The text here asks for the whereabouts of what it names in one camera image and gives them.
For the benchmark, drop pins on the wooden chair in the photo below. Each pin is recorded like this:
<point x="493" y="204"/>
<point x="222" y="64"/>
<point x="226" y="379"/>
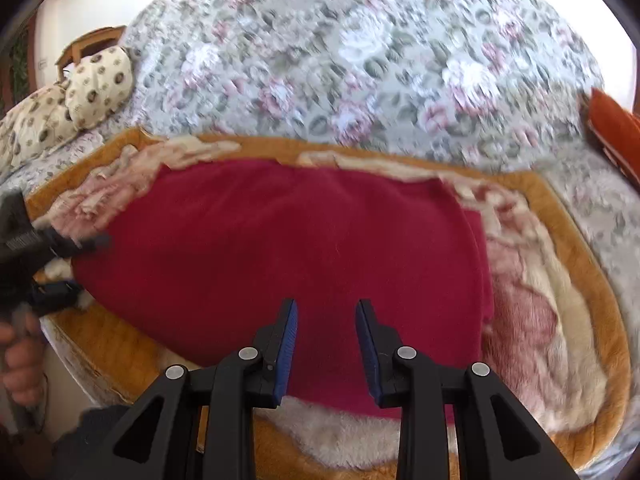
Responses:
<point x="95" y="40"/>

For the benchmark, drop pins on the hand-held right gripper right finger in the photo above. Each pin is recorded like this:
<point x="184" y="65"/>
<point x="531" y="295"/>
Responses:
<point x="367" y="350"/>

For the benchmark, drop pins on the plush floral blanket orange border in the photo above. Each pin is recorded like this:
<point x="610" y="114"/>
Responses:
<point x="525" y="310"/>

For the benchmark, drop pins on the grey floral quilt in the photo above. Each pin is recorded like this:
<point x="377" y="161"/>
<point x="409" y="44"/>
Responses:
<point x="350" y="60"/>

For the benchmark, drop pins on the orange velvet cushion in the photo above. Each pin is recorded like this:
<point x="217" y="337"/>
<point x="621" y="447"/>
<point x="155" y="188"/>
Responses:
<point x="615" y="130"/>

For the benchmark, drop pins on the dark red sweater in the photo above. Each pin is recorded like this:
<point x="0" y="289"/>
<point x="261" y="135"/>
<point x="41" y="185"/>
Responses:
<point x="275" y="235"/>

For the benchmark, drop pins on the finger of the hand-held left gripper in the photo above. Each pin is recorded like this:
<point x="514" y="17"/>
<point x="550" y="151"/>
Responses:
<point x="57" y="297"/>
<point x="75" y="244"/>

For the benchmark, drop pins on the person's left hand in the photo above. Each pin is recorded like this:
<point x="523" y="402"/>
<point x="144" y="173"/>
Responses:
<point x="20" y="360"/>

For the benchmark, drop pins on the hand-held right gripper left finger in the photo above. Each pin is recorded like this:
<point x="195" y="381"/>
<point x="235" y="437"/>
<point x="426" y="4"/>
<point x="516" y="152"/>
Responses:
<point x="285" y="350"/>

